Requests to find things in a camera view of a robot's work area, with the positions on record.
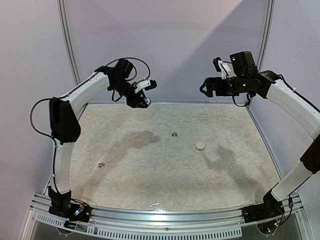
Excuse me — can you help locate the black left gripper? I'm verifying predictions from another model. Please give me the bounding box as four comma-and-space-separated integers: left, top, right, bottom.
112, 79, 149, 108

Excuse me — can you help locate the blue-grey earbud charging case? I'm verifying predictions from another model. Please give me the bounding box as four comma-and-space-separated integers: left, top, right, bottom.
144, 97, 152, 106

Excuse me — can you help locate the pink white earbud charging case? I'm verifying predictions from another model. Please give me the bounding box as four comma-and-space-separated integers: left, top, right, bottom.
195, 141, 206, 152

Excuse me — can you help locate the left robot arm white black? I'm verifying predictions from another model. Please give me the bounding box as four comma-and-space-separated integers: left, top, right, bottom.
48, 57, 157, 222

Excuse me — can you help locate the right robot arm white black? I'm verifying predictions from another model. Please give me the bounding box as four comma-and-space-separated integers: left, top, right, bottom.
199, 51, 320, 220

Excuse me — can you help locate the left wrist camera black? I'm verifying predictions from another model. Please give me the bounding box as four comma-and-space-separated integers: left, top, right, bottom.
134, 78, 158, 93

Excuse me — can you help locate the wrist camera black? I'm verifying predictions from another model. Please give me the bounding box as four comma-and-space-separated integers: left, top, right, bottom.
134, 78, 158, 93
212, 57, 232, 80

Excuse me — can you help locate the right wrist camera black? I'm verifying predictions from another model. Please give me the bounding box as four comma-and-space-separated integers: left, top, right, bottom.
212, 57, 232, 80

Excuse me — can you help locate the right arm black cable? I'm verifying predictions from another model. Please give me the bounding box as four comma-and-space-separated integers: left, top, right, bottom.
231, 92, 256, 107

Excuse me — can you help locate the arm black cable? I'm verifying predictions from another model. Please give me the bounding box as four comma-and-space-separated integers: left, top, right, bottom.
231, 92, 256, 107
29, 57, 151, 138

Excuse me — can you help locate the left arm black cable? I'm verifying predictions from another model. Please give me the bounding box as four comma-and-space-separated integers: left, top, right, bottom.
29, 57, 151, 138

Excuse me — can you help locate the aluminium corner post right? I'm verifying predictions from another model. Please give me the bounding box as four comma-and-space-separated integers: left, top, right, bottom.
257, 0, 275, 71

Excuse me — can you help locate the aluminium front rail base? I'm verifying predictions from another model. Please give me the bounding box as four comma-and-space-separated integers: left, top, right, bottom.
22, 194, 311, 240

